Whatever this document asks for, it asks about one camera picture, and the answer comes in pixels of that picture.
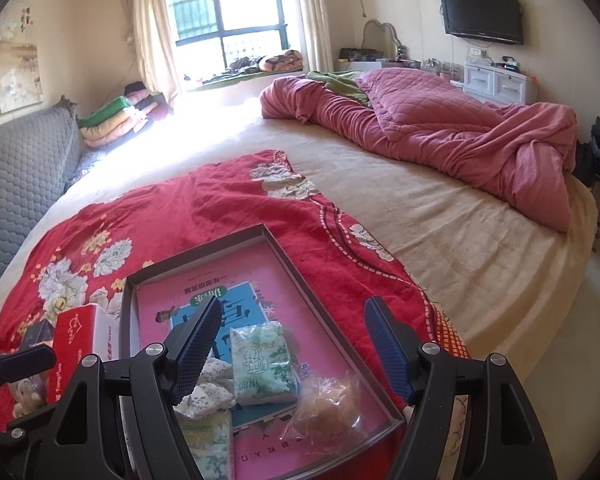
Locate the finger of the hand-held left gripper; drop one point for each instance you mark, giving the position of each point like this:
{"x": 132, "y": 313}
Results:
{"x": 30, "y": 356}
{"x": 35, "y": 416}

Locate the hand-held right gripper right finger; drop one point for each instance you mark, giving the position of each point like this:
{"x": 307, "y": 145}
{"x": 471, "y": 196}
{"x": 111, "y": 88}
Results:
{"x": 387, "y": 345}

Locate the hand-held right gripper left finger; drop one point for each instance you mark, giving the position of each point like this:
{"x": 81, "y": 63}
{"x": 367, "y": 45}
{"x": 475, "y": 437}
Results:
{"x": 195, "y": 350}

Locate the plush bear with green dress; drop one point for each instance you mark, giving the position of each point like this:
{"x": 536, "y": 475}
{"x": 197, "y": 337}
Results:
{"x": 27, "y": 396}

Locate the white floral scrunchie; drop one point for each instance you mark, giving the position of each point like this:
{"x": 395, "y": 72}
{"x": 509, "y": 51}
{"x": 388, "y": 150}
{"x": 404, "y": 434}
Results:
{"x": 210, "y": 395}

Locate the green print tissue pack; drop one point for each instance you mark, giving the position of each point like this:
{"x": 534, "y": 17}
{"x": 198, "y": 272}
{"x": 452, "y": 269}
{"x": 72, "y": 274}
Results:
{"x": 260, "y": 365}
{"x": 207, "y": 445}

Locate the pink tray box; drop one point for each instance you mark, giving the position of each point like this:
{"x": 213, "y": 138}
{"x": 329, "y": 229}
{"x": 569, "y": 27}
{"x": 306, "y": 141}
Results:
{"x": 190, "y": 260}

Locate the bread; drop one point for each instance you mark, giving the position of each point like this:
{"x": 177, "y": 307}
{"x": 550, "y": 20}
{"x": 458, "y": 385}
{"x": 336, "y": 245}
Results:
{"x": 325, "y": 410}

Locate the small dark box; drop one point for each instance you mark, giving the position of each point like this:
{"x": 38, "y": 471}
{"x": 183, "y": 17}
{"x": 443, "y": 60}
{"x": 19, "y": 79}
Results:
{"x": 37, "y": 332}

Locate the red tissue box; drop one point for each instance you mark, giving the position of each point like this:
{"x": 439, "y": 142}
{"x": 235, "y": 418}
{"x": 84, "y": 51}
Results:
{"x": 75, "y": 335}

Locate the bed with cream sheet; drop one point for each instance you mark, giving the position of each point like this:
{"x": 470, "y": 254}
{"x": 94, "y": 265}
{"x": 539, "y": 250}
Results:
{"x": 430, "y": 240}

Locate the red floral blanket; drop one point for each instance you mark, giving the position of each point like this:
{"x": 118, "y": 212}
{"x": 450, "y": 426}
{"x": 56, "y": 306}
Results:
{"x": 205, "y": 200}

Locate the grey quilted headboard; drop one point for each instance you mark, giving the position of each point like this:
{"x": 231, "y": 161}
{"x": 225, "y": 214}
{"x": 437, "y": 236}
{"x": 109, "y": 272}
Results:
{"x": 20, "y": 185}

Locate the dark patterned pillow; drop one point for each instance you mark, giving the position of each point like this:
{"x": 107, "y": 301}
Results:
{"x": 82, "y": 170}

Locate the pink quilt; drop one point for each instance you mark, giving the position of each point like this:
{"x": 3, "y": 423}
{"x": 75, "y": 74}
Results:
{"x": 455, "y": 125}

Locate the stack of folded blankets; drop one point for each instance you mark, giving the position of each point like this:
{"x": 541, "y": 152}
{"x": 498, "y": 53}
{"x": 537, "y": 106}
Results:
{"x": 115, "y": 120}

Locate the green blanket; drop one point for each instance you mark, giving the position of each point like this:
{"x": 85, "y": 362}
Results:
{"x": 340, "y": 85}

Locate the dressing table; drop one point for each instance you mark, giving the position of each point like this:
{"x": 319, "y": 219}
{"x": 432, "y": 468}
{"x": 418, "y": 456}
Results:
{"x": 405, "y": 67}

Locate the white drawer cabinet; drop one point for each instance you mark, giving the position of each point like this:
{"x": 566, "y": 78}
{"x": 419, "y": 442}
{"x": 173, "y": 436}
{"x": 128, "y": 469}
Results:
{"x": 500, "y": 82}

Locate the dark patterned box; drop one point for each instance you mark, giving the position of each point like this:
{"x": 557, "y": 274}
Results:
{"x": 360, "y": 53}

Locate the patterned crumpled blanket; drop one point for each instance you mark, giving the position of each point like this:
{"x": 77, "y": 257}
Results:
{"x": 275, "y": 61}

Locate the vanity mirror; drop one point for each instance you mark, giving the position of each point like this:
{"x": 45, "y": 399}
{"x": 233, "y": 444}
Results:
{"x": 380, "y": 37}

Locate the cream curtain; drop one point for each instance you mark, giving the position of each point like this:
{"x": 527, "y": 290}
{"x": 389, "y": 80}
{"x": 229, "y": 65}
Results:
{"x": 312, "y": 15}
{"x": 152, "y": 35}

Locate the window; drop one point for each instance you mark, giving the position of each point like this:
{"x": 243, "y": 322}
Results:
{"x": 220, "y": 5}

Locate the floral wall painting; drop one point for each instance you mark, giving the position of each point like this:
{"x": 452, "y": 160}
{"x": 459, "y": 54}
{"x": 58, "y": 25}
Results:
{"x": 15, "y": 65}

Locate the black wall television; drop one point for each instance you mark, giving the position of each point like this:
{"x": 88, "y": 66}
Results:
{"x": 480, "y": 15}

